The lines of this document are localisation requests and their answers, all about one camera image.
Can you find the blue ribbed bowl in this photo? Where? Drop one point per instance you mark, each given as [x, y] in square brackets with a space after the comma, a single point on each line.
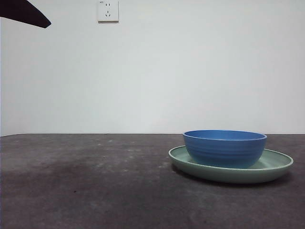
[224, 150]

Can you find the white wall socket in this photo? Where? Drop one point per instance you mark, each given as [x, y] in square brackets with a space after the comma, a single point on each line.
[108, 12]

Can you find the pale green round plate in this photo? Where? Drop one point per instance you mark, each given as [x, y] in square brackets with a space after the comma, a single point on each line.
[226, 176]

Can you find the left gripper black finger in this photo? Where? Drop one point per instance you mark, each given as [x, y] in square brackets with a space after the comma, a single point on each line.
[21, 12]

